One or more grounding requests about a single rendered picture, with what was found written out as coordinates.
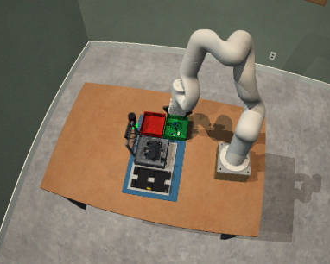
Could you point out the red open-top bin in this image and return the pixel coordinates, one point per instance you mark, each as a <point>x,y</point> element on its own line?
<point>152,124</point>

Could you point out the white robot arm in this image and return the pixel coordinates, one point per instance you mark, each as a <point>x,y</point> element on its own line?
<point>238,48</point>

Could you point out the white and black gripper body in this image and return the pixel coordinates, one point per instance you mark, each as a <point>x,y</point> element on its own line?
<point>176,111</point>

